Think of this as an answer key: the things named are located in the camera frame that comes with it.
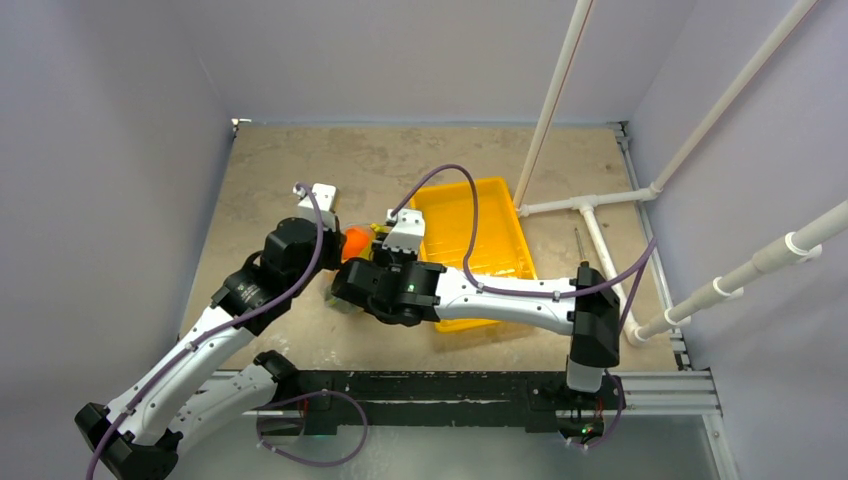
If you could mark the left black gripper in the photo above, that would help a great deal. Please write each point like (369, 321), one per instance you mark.
(334, 239)

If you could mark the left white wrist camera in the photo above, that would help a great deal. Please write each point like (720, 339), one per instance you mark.
(318, 204)

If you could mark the black yellow screwdriver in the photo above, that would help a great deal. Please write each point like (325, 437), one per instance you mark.
(584, 261)

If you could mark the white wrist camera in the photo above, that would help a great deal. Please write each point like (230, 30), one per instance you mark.
(407, 230)
(318, 204)

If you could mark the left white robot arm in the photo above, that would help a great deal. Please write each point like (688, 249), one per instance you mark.
(142, 433)

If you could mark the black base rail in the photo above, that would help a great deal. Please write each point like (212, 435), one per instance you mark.
(535, 401)

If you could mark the clear zip bag blue zipper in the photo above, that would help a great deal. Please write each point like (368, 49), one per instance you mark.
(331, 301)

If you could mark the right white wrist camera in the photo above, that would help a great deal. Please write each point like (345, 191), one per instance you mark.
(407, 230)

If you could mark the aluminium frame rail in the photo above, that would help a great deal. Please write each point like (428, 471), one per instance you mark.
(688, 400)

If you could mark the yellow banana bunch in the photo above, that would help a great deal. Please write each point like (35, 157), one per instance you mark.
(380, 232)

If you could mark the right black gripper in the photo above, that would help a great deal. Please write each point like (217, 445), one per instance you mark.
(382, 254)

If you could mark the yellow plastic tray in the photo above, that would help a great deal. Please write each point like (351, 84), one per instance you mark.
(500, 247)

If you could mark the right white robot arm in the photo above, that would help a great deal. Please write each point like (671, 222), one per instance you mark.
(583, 307)

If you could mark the orange fruit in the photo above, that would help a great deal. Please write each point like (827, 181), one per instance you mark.
(358, 242)

